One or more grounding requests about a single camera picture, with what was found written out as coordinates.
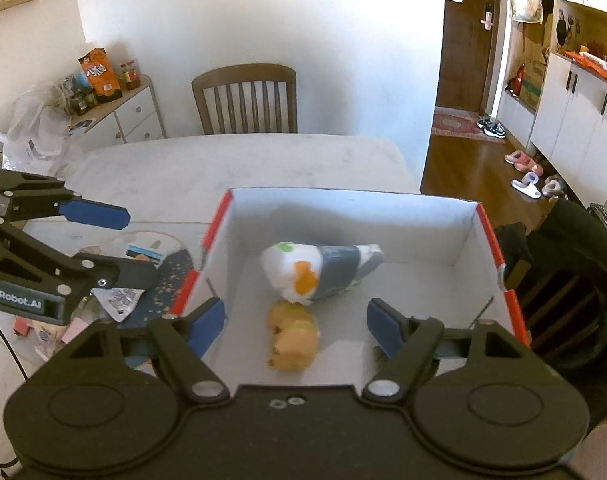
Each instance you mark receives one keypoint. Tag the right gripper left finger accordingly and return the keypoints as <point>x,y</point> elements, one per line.
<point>178,346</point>

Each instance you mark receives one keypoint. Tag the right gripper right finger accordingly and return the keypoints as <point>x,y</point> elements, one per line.
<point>408,344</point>

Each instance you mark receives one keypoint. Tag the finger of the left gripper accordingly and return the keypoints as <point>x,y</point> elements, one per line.
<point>95,214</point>
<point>112,272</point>

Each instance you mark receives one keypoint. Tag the white sausage packet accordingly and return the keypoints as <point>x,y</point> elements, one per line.
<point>119,303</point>

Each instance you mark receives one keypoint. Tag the yellow plush toy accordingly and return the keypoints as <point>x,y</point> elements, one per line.
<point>295,337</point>

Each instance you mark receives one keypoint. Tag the grey white snack bag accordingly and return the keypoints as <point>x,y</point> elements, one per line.
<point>302,274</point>

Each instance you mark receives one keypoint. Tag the pink sticky note pad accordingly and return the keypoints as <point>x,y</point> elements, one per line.
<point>73,330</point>

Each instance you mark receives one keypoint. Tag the blueberry snack packet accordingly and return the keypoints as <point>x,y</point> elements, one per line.
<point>46,338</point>

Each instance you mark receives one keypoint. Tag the clear plastic bag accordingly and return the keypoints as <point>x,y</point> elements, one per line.
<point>38,138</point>

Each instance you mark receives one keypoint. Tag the white side cabinet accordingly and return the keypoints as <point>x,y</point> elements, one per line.
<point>133,118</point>

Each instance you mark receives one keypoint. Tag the red cardboard box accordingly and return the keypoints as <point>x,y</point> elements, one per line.
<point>442,261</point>

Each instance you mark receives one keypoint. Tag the orange snack bag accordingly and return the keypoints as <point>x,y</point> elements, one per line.
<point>99,73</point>

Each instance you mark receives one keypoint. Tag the wooden chair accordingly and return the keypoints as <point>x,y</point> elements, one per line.
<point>247,98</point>

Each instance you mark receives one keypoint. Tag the white storage cabinets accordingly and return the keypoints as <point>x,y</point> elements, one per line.
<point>560,112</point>

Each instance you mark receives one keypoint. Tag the dark brown door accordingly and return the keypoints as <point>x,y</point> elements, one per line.
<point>467,56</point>

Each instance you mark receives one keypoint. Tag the hanging tote bag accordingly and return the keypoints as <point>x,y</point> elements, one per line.
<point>526,11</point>

